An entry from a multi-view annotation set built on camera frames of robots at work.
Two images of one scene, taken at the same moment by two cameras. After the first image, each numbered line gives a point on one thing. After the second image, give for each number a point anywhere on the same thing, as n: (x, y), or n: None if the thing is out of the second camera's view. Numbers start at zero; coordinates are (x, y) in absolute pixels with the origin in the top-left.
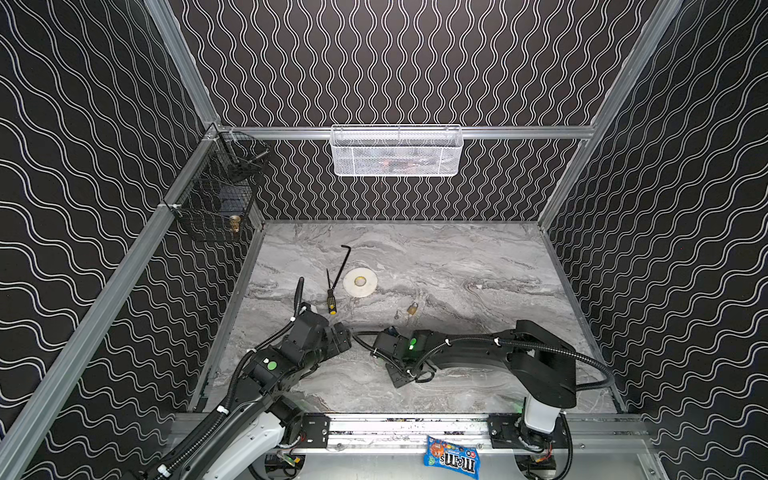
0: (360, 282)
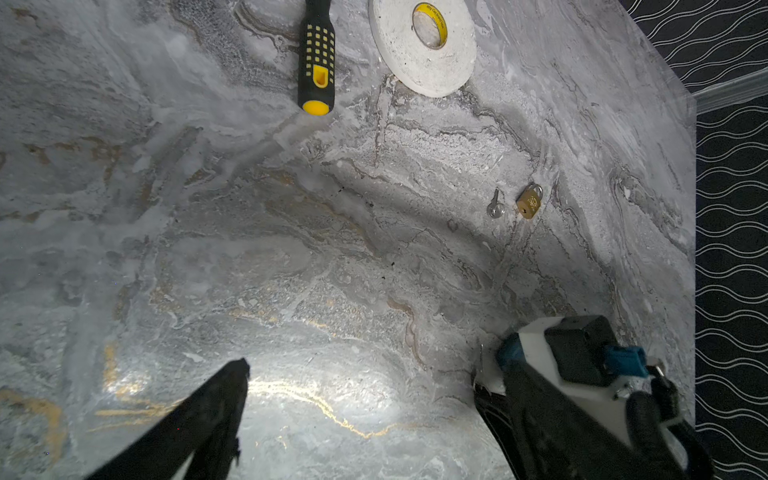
0: (427, 46)
